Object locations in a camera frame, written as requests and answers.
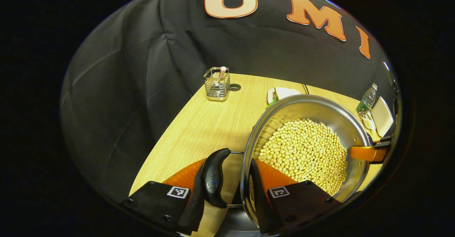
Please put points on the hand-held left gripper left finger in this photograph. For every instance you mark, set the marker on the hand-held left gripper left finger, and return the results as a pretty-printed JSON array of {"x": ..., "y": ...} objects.
[{"x": 192, "y": 214}]

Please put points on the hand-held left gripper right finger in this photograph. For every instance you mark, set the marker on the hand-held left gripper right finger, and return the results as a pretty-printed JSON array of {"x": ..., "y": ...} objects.
[{"x": 258, "y": 201}]

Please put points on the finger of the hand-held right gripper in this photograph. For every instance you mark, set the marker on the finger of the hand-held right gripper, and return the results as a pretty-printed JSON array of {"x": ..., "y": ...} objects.
[
  {"x": 384, "y": 139},
  {"x": 368, "y": 153}
]

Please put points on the white divided grain tray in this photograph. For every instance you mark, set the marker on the white divided grain tray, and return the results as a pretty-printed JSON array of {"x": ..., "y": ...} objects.
[{"x": 368, "y": 123}]

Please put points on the white box appliance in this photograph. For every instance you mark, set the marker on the white box appliance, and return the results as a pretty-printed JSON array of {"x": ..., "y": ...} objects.
[{"x": 382, "y": 116}]

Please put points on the clear plastic water bottle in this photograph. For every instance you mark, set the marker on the clear plastic water bottle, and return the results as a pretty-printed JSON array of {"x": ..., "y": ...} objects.
[{"x": 366, "y": 102}]

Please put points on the pile of yellow soybeans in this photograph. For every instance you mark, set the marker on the pile of yellow soybeans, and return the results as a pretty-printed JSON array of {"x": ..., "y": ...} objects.
[{"x": 305, "y": 151}]

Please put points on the sandwich with lettuce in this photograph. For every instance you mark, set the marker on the sandwich with lettuce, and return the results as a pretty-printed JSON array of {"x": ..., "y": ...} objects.
[{"x": 286, "y": 92}]

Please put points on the black desk grommet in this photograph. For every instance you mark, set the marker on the black desk grommet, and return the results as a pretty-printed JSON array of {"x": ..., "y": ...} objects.
[{"x": 235, "y": 87}]

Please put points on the copper-coloured pen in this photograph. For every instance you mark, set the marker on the copper-coloured pen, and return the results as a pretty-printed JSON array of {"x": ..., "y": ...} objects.
[{"x": 223, "y": 71}]

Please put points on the black backdrop cloth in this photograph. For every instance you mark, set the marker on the black backdrop cloth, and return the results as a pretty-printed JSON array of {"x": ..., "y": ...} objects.
[{"x": 124, "y": 87}]

